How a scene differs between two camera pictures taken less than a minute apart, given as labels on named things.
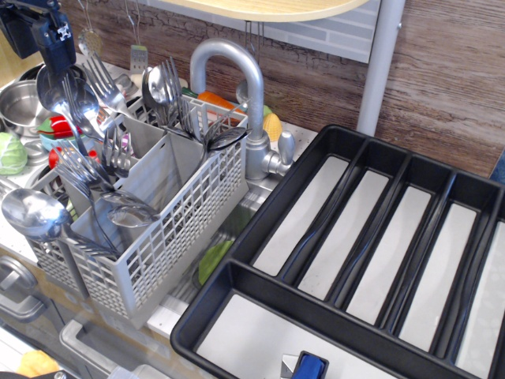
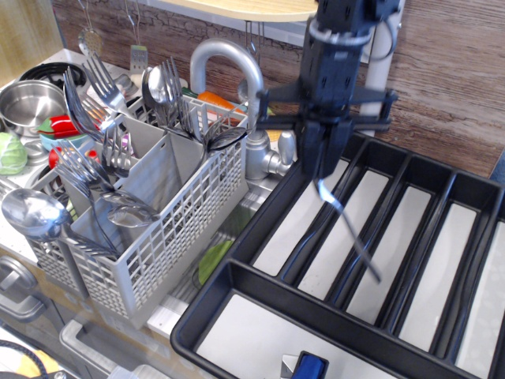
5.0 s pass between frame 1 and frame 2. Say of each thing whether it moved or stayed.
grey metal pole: stayed
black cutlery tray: stayed
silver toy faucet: stayed
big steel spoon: moved
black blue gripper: moved
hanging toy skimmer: stayed
